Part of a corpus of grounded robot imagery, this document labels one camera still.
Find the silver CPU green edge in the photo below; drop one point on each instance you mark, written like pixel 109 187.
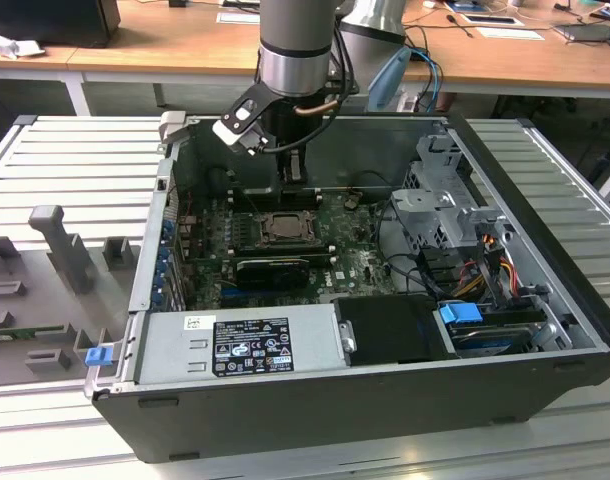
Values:
pixel 288 226

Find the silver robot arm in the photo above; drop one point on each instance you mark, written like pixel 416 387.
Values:
pixel 295 30

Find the CPU socket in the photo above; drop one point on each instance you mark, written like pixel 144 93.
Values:
pixel 265 239

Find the blue expansion slot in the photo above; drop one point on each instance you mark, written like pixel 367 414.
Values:
pixel 231 294

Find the silver coin battery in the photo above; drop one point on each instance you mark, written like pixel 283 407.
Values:
pixel 350 201

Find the pale blue teach pendant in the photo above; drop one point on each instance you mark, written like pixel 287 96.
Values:
pixel 390 77

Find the white paper sheet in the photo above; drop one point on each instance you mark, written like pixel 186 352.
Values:
pixel 237 17
pixel 510 33

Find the black graphics card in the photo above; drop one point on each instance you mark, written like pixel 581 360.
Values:
pixel 270 275

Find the green motherboard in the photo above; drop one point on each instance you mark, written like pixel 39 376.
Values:
pixel 355 260

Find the silver metal drive cage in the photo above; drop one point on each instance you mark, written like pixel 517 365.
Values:
pixel 430 210

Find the black plastic shroud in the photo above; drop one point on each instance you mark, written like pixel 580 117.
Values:
pixel 385 330

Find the white framed tablet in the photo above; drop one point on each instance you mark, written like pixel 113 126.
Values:
pixel 492 19

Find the silver power supply with label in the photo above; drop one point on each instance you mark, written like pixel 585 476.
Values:
pixel 175 345

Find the grey parts rack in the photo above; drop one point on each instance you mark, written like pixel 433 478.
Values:
pixel 60 250

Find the black computer tower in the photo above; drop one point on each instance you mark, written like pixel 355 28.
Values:
pixel 50 20

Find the hard disk in blue carrier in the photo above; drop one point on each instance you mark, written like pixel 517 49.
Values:
pixel 485 335

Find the crumpled white paper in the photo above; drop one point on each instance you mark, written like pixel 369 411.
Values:
pixel 10 47

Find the small blue plastic clip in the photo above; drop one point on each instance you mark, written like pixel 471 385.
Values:
pixel 99 357

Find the black open PC case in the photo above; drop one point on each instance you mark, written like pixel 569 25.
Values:
pixel 335 420

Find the dark notebook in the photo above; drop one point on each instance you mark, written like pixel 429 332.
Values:
pixel 585 32

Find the green RAM stick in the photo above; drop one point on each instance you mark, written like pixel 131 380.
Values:
pixel 30 331

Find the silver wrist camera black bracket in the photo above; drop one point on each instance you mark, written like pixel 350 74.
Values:
pixel 235 127

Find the wooden desk white frame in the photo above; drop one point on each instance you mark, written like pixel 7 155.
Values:
pixel 185 45
pixel 15 64

